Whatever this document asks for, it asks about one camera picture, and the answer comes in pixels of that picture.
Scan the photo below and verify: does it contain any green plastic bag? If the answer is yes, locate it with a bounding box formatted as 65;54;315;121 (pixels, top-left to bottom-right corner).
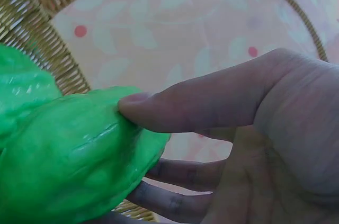
0;43;172;224

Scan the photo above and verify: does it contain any woven wicker basket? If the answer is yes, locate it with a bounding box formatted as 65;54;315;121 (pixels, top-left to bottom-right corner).
0;0;329;222

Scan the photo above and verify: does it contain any person's right hand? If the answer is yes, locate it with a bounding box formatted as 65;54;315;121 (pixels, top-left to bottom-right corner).
91;48;339;224

